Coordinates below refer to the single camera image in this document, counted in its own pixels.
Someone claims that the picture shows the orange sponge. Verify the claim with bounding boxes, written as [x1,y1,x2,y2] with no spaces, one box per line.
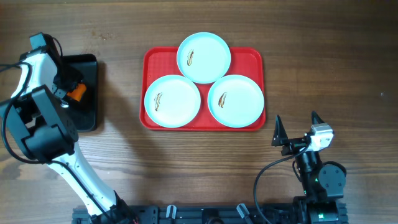
[67,83,87,102]

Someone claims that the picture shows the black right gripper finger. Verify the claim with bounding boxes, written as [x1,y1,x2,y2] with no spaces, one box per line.
[271,115,289,147]
[311,111,325,125]

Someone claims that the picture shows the red serving tray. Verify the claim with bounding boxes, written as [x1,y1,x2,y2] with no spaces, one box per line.
[139,47,266,131]

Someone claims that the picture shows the light blue plate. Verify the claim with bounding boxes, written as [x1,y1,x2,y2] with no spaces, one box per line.
[177,32,231,84]
[144,75,201,128]
[207,75,265,128]

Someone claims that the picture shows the black plastic tray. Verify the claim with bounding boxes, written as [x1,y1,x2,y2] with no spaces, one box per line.
[63,54,98,133]

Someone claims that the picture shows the light blue plate back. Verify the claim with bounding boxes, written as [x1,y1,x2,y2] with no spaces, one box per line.
[177,32,231,84]

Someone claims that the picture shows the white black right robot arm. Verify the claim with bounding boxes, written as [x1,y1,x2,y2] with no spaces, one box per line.
[271,112,348,223]

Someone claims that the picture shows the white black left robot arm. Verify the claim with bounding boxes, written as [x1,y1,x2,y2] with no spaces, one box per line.
[1,32,139,223]

